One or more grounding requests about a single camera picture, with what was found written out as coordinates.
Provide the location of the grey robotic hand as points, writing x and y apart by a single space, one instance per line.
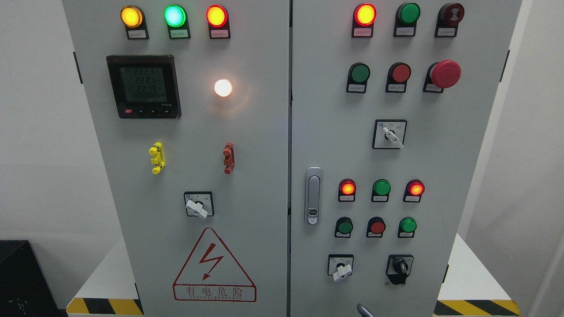
363 311

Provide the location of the silver door handle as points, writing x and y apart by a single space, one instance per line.
313 190

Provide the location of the red plastic door clip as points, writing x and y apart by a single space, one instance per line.
228 153

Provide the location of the grey right cabinet door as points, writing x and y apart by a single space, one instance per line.
333 129

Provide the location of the grey cabinet door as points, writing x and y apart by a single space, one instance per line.
250 204
333 129

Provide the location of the yellow plastic door clip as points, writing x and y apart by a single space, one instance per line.
157 157

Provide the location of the grey left cabinet door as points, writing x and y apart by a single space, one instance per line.
250 204

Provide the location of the red indicator lamp left door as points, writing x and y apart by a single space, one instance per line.
218 22

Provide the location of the red push button lower centre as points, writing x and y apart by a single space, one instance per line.
375 228

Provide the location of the green push button lower left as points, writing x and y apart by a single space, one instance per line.
344 227

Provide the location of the green push button lower right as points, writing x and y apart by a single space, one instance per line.
406 228

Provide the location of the red lit lamp middle left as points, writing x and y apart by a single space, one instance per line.
346 192

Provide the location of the red lit lamp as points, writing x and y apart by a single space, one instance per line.
413 191
346 192

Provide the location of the green lamp middle centre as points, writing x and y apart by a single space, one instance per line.
381 191

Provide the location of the red lit lamp middle right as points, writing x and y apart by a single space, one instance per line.
413 191

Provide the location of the red electric hazard warning sticker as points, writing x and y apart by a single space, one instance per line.
212 273

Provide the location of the green push button upper row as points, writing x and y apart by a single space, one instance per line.
357 78

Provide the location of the red push button upper row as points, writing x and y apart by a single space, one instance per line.
397 77

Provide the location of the red emergency stop mushroom button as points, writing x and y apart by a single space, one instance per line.
442 75

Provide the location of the white lit indicator lamp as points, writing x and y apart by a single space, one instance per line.
223 88

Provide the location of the red indicator lamp top right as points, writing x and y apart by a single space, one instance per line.
363 21

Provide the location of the green indicator lamp top right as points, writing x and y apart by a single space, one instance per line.
406 20

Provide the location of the green indicator lamp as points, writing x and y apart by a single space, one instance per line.
177 22
406 20

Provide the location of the dark red buzzer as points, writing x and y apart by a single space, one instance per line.
448 19

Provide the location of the black digital power meter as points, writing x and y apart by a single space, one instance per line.
144 86

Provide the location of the black box bottom left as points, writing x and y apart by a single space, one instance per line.
23 289

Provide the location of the green indicator lamp top left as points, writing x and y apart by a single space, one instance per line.
177 22

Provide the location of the yellow indicator lamp top left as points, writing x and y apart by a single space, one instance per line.
134 21

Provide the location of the white selector switch lower right door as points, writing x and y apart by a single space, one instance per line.
340 266

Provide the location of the white selector switch door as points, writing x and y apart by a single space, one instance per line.
199 204
340 266

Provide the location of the black key selector switch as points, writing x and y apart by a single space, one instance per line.
399 267

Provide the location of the white selector switch upper right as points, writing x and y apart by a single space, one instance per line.
389 134

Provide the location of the white selector switch left door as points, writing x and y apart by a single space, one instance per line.
199 204

